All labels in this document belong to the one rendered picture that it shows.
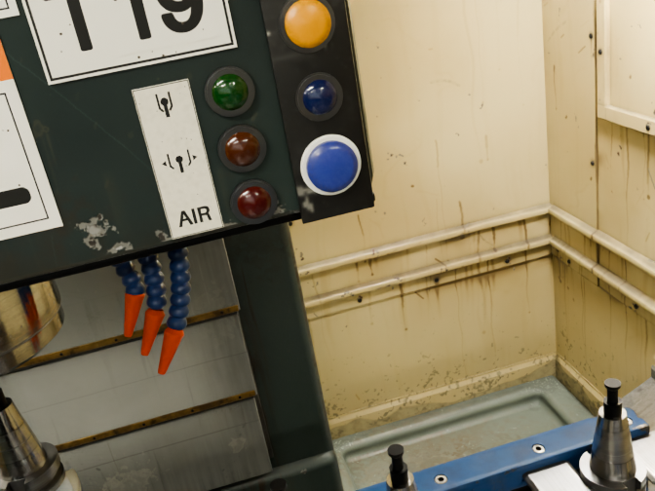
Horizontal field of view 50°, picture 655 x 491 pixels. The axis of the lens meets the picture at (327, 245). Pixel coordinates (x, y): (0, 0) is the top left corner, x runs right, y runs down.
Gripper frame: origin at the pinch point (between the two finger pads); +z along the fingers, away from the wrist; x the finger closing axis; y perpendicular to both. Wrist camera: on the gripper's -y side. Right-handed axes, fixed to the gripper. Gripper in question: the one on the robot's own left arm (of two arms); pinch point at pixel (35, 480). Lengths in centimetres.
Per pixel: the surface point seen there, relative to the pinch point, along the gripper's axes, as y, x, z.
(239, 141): -33.8, 26.3, -20.0
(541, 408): 76, 86, 80
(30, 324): -18.8, 6.9, -5.2
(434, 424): 73, 58, 81
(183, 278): -19.3, 19.3, -4.1
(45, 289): -20.3, 8.0, -2.4
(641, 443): 11, 61, -4
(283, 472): 46, 21, 46
